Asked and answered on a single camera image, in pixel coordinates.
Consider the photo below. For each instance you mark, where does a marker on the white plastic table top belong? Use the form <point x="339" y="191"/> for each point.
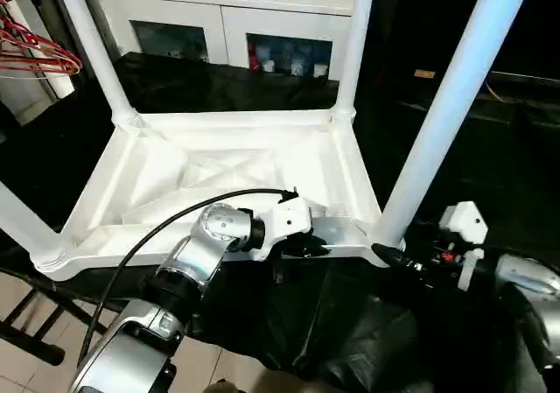
<point x="219" y="135"/>

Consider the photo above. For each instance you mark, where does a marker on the white plastic table leg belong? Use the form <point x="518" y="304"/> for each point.
<point x="356" y="38"/>
<point x="92" y="47"/>
<point x="22" y="222"/>
<point x="450" y="104"/>

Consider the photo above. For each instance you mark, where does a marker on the black shiny mat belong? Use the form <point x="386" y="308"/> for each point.
<point x="350" y="323"/>

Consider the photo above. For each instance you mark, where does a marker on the grey robot foot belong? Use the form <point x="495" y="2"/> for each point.
<point x="221" y="388"/>

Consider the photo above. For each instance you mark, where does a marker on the black flat bar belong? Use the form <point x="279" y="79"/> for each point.
<point x="525" y="77"/>

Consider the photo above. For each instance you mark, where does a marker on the black cabinet with gold label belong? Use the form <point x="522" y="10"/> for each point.
<point x="407" y="16"/>

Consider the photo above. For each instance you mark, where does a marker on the white cabinet with glass doors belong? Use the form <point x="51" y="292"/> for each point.
<point x="175" y="8"/>

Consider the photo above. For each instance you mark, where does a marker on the red clothes hangers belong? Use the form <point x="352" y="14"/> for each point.
<point x="44" y="58"/>

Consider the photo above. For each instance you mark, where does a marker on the grey curtain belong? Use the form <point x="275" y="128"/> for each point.
<point x="54" y="21"/>

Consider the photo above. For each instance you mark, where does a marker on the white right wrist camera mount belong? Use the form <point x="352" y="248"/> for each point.
<point x="464" y="222"/>

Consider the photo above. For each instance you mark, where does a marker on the black folding table frame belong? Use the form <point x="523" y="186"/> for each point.
<point x="35" y="323"/>

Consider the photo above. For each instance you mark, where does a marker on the white post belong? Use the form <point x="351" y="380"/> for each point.
<point x="61" y="86"/>

